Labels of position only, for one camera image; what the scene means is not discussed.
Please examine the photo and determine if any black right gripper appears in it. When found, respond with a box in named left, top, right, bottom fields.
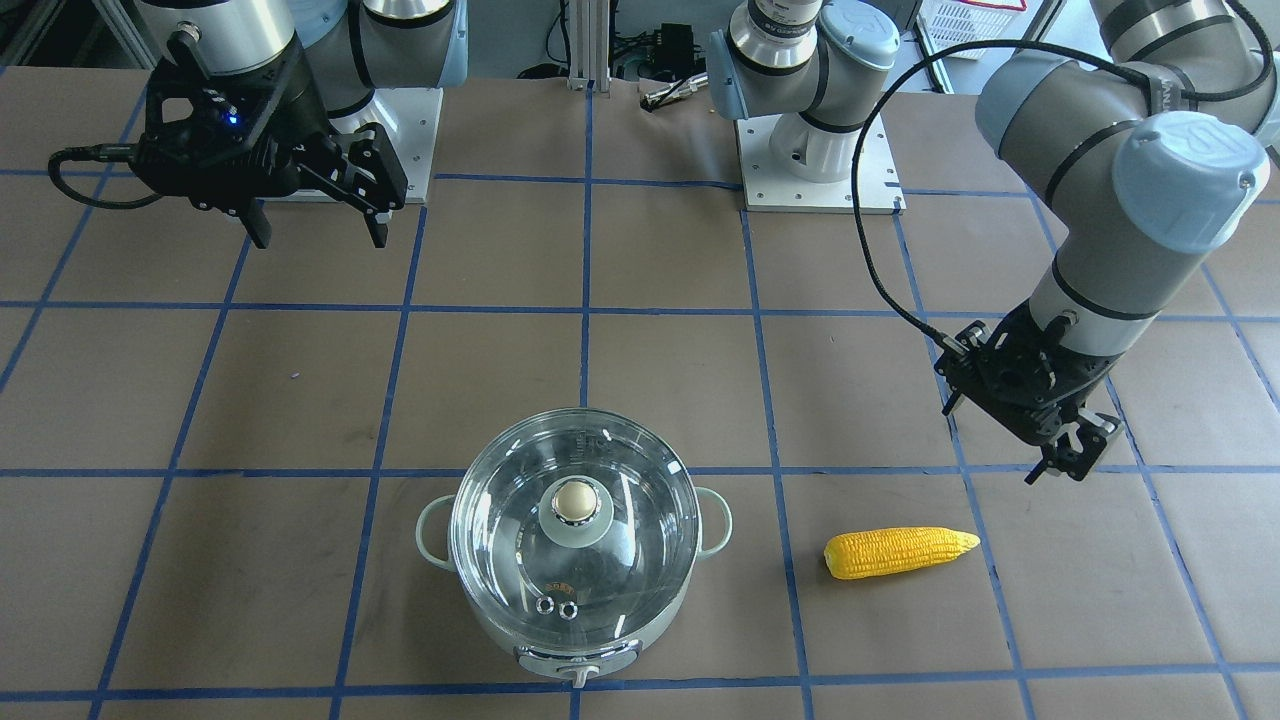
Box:
left=129, top=38, right=407, bottom=249

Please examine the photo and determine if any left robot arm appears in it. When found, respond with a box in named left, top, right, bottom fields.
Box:
left=707, top=1, right=1277, bottom=483

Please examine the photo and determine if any aluminium frame post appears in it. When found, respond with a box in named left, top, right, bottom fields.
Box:
left=566, top=0, right=612, bottom=94

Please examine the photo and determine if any white plastic basket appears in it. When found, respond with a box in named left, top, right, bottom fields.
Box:
left=916, top=1, right=1028, bottom=54

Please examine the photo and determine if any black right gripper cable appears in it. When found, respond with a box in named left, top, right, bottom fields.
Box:
left=47, top=149, right=161, bottom=211

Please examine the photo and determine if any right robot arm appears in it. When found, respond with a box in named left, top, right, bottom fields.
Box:
left=128, top=1, right=468, bottom=249

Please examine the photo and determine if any pale green electric pot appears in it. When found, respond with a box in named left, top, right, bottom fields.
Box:
left=415, top=407, right=733, bottom=691

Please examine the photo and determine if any glass pot lid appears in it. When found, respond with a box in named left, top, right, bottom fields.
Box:
left=449, top=407, right=700, bottom=641

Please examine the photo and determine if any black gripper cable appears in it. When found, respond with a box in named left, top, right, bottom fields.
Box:
left=47, top=149, right=161, bottom=211
left=850, top=0, right=1280, bottom=351

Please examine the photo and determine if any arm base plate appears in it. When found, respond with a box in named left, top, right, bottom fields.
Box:
left=329, top=88, right=445, bottom=205
left=735, top=113, right=906, bottom=214

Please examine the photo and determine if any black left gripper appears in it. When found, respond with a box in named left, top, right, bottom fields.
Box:
left=934, top=304, right=1124, bottom=486

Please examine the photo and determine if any black power adapter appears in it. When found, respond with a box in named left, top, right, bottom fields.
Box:
left=649, top=23, right=696, bottom=77

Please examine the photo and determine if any yellow corn cob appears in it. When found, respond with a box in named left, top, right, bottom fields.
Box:
left=823, top=527, right=980, bottom=580

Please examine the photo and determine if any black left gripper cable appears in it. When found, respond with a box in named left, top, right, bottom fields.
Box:
left=850, top=0, right=1280, bottom=351

